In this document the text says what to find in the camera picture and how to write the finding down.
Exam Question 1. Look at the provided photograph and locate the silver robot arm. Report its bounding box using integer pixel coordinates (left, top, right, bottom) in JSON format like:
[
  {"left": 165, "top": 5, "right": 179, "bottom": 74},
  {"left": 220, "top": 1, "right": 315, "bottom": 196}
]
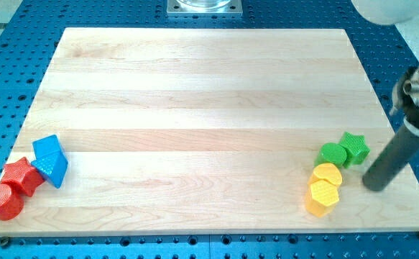
[{"left": 351, "top": 0, "right": 419, "bottom": 137}]

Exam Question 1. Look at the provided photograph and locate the light wooden board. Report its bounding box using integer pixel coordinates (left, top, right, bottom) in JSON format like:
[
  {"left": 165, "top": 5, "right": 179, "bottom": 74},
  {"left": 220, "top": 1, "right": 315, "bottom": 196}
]
[{"left": 0, "top": 28, "right": 419, "bottom": 237}]

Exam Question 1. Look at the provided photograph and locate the green cylinder block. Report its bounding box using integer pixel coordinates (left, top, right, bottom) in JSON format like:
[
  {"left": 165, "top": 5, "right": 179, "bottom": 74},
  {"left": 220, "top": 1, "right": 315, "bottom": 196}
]
[{"left": 314, "top": 142, "right": 347, "bottom": 168}]

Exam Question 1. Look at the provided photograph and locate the yellow cylinder block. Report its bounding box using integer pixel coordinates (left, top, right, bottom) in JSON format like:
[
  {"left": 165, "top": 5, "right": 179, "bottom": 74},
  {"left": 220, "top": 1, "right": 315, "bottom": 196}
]
[{"left": 308, "top": 163, "right": 343, "bottom": 187}]

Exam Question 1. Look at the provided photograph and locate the yellow hexagon block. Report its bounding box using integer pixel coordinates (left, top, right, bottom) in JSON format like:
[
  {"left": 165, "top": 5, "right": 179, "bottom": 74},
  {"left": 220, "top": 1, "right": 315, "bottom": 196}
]
[{"left": 305, "top": 180, "right": 339, "bottom": 217}]

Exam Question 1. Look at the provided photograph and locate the green star block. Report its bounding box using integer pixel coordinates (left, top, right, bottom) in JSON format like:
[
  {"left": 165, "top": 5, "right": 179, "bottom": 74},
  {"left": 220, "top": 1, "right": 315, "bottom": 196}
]
[{"left": 339, "top": 132, "right": 371, "bottom": 168}]

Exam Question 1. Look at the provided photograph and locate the blue cube block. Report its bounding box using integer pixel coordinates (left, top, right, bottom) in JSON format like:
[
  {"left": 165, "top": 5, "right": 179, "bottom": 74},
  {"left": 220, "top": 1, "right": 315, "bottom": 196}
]
[{"left": 32, "top": 135, "right": 63, "bottom": 158}]

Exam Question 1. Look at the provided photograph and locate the blue triangular prism block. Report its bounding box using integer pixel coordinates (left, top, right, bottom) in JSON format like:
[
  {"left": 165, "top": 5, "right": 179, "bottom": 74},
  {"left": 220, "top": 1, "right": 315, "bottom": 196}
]
[{"left": 31, "top": 151, "right": 68, "bottom": 188}]

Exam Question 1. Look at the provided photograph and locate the red star block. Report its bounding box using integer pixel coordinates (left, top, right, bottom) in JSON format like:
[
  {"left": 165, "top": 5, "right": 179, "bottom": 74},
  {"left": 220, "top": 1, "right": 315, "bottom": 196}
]
[{"left": 0, "top": 157, "right": 45, "bottom": 196}]

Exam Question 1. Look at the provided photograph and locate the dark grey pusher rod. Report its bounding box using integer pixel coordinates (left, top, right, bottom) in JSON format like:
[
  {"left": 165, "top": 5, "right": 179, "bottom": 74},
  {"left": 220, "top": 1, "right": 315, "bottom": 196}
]
[{"left": 362, "top": 121, "right": 419, "bottom": 191}]

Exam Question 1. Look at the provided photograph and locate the red cylinder block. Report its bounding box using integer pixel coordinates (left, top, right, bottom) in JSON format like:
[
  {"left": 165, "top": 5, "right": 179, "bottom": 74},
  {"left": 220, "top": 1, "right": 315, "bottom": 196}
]
[{"left": 0, "top": 183, "right": 24, "bottom": 221}]

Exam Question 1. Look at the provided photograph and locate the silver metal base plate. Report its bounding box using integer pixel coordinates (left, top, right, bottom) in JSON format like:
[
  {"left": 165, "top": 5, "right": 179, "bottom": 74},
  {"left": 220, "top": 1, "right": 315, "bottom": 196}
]
[{"left": 166, "top": 0, "right": 243, "bottom": 17}]

